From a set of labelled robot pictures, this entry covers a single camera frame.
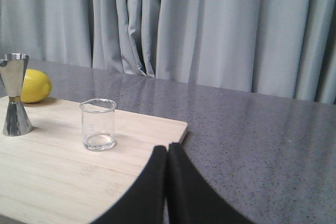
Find clear glass beaker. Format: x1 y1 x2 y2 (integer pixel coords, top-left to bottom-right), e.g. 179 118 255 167
79 98 117 152

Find light wooden cutting board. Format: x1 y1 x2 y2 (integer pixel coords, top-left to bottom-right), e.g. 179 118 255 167
1 98 187 223

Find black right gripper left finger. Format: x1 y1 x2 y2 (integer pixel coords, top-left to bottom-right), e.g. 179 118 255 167
93 145 167 223

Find steel double jigger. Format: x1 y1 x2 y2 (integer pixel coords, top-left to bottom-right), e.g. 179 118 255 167
1 53 33 137

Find grey curtain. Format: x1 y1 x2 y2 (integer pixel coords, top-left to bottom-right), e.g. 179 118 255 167
1 0 335 104

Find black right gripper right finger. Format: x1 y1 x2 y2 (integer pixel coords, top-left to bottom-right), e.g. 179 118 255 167
166 143 252 223

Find yellow lemon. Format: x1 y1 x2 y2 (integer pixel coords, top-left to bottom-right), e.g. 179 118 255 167
20 69 53 103

